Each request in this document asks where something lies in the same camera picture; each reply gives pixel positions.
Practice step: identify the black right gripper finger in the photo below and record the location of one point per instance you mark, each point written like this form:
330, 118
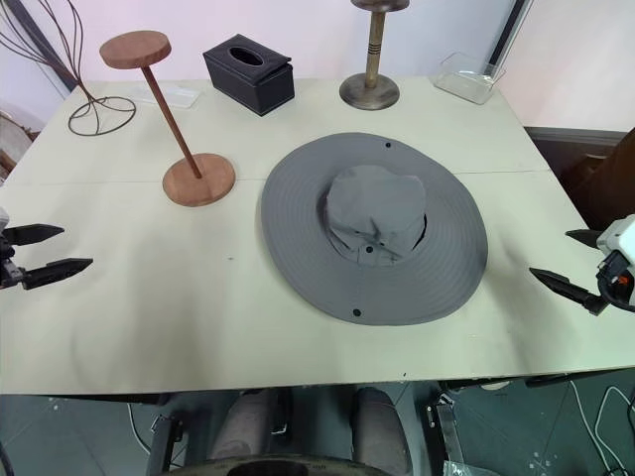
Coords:
565, 287
585, 238

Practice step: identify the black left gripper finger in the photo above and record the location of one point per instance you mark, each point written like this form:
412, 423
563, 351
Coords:
57, 272
37, 234

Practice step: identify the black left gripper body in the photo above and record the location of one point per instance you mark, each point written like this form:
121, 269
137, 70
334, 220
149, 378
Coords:
9, 270

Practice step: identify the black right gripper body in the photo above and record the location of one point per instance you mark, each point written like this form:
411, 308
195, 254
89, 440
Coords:
614, 270

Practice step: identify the grey wide-brim sun hat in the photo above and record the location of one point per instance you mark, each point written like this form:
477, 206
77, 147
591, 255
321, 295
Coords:
436, 258

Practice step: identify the brown wooden hat stand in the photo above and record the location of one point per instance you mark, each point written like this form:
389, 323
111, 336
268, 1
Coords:
198, 184

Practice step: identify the brass metal hat stand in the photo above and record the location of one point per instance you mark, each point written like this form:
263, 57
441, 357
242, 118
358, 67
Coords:
369, 91

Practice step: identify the dark brown wooden cabinet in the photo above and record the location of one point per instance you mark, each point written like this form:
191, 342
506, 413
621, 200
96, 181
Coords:
595, 168

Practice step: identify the woven wicker basket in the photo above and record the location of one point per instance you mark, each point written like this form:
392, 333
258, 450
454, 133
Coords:
12, 141

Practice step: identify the black metal table leg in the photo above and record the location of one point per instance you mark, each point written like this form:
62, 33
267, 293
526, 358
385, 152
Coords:
166, 441
449, 431

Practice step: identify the clear flat plastic tray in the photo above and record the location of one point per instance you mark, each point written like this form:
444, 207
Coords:
173, 95

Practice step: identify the clear plastic box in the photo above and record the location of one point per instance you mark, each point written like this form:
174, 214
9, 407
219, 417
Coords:
466, 82

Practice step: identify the grey rounded leg shape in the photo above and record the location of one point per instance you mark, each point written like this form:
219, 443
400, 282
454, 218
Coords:
243, 426
382, 431

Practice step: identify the black leather tissue box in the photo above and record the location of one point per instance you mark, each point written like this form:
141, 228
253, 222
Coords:
258, 84

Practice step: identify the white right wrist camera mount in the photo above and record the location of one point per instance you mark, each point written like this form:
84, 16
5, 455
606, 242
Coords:
617, 235

